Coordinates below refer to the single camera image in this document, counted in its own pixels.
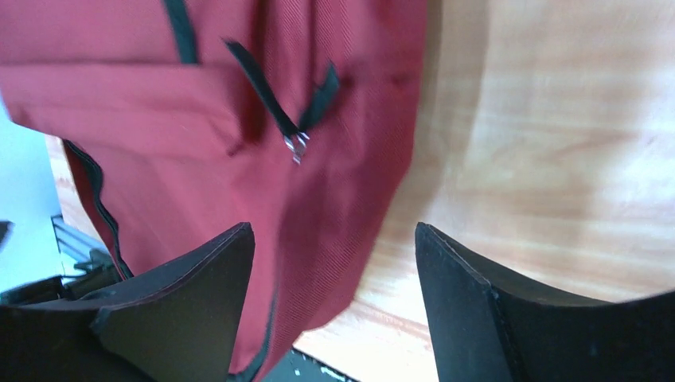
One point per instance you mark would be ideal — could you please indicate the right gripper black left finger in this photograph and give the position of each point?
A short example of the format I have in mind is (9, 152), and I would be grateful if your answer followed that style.
(176, 322)

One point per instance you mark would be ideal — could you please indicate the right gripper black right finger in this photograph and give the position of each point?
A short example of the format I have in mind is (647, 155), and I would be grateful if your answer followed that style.
(490, 323)

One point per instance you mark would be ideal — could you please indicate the red student backpack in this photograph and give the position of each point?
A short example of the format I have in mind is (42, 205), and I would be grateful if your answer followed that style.
(297, 117)

